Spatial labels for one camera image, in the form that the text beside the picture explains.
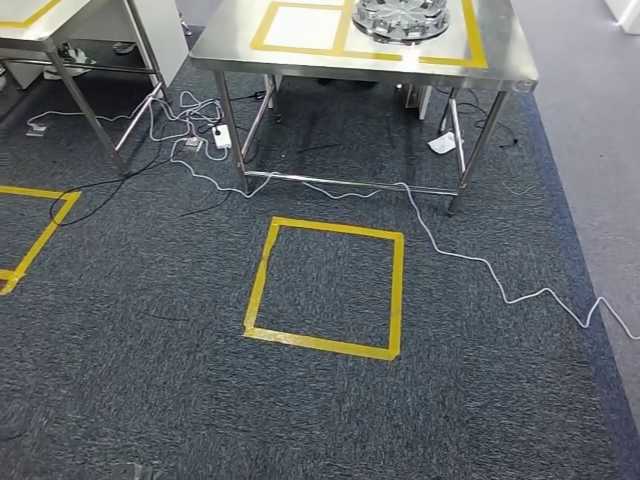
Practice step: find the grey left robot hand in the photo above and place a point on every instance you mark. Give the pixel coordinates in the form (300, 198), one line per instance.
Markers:
(137, 472)

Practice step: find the grey plastic wheel hubcap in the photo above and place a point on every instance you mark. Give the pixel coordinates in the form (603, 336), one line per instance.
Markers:
(400, 20)

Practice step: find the stainless steel workbench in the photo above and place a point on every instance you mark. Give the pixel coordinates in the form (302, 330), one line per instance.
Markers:
(225, 40)

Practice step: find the yellow floor tape square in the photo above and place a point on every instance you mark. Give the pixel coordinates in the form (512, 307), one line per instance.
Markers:
(320, 344)
(30, 255)

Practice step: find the metal floor socket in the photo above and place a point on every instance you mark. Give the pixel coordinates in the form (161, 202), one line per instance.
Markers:
(192, 144)

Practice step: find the white power strip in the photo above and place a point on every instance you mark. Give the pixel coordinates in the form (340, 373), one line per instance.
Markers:
(221, 137)

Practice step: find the white cabinet panel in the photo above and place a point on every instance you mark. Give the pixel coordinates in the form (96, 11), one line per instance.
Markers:
(160, 40)

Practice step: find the stainless steel table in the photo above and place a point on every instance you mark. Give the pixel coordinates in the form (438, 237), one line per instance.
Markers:
(30, 33)

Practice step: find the white paper scrap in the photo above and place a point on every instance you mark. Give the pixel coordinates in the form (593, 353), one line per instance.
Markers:
(444, 143)

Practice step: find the yellow tape double rectangle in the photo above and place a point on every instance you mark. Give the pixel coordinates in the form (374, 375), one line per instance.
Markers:
(475, 40)

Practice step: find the white display plinth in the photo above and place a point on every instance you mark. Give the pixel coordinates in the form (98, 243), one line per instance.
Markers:
(625, 13)

